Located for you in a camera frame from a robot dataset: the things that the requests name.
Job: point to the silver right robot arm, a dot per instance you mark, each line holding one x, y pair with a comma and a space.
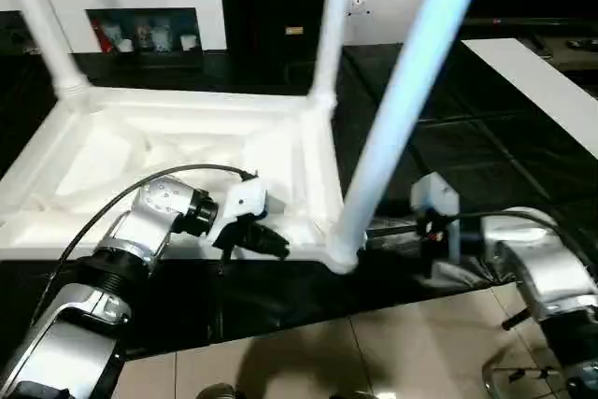
542, 268

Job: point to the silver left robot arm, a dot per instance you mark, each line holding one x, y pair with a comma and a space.
131, 249

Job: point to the black work mat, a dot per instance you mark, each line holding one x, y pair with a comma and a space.
486, 156

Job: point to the black floor stand bar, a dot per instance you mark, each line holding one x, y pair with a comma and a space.
516, 317

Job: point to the grey left robot foot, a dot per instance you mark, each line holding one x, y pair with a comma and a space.
217, 391

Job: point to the flat white board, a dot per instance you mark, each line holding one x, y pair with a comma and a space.
542, 91

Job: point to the small white jar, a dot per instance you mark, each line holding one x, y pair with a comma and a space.
188, 42

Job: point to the small brown block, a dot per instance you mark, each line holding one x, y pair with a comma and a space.
294, 31

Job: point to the white plastic bag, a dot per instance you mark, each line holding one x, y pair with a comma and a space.
383, 11

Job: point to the white cabinet with glass doors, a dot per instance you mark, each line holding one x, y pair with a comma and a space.
112, 2

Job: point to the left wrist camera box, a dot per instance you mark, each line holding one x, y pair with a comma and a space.
241, 203

